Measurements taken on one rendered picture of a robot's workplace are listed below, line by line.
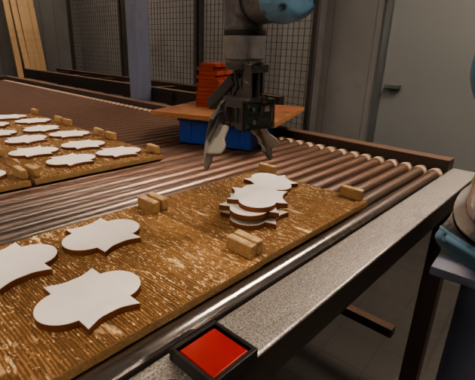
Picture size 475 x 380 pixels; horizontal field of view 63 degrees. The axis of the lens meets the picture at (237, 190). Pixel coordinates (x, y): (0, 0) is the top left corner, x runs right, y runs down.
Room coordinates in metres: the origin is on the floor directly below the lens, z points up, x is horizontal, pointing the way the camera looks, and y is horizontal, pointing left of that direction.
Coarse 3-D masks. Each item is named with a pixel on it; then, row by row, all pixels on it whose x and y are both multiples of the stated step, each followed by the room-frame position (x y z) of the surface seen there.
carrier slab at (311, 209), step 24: (192, 192) 0.90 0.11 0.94; (216, 192) 0.91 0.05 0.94; (288, 192) 0.93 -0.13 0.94; (312, 192) 0.94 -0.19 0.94; (336, 192) 0.95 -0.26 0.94; (192, 216) 0.76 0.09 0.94; (216, 216) 0.76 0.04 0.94; (288, 216) 0.78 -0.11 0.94; (312, 216) 0.78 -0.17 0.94; (336, 216) 0.79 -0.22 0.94; (264, 240) 0.66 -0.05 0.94; (288, 240) 0.66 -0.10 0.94; (264, 264) 0.59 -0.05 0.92
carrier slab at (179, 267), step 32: (160, 224) 0.71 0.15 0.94; (64, 256) 0.57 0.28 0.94; (96, 256) 0.57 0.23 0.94; (128, 256) 0.58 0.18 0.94; (160, 256) 0.58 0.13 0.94; (192, 256) 0.59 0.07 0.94; (224, 256) 0.59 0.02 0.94; (32, 288) 0.48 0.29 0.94; (160, 288) 0.49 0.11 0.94; (192, 288) 0.49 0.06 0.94; (224, 288) 0.52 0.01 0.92; (0, 320) 0.41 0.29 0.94; (32, 320) 0.41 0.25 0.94; (128, 320) 0.42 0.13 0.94; (160, 320) 0.42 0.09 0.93; (0, 352) 0.35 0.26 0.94; (32, 352) 0.35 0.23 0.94; (64, 352) 0.36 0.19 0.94; (96, 352) 0.36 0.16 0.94
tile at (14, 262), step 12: (0, 252) 0.56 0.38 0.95; (12, 252) 0.56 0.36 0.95; (24, 252) 0.56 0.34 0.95; (36, 252) 0.56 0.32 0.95; (48, 252) 0.56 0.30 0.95; (0, 264) 0.52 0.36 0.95; (12, 264) 0.52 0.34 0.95; (24, 264) 0.52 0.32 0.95; (36, 264) 0.52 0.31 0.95; (48, 264) 0.54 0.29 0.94; (0, 276) 0.49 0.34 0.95; (12, 276) 0.49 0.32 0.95; (24, 276) 0.49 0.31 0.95; (36, 276) 0.50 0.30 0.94; (0, 288) 0.46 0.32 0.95
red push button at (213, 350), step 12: (204, 336) 0.40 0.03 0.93; (216, 336) 0.40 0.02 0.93; (192, 348) 0.38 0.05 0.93; (204, 348) 0.38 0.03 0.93; (216, 348) 0.38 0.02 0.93; (228, 348) 0.38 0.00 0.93; (240, 348) 0.38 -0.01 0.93; (192, 360) 0.36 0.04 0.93; (204, 360) 0.36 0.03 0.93; (216, 360) 0.36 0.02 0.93; (228, 360) 0.36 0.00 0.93; (216, 372) 0.34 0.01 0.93
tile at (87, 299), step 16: (96, 272) 0.51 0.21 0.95; (112, 272) 0.51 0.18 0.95; (128, 272) 0.51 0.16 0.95; (48, 288) 0.46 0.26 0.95; (64, 288) 0.46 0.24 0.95; (80, 288) 0.47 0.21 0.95; (96, 288) 0.47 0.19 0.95; (112, 288) 0.47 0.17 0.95; (128, 288) 0.47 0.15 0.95; (48, 304) 0.43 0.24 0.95; (64, 304) 0.43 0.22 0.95; (80, 304) 0.43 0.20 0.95; (96, 304) 0.43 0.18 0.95; (112, 304) 0.43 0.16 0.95; (128, 304) 0.43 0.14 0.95; (48, 320) 0.39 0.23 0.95; (64, 320) 0.40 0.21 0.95; (80, 320) 0.40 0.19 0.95; (96, 320) 0.40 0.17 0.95
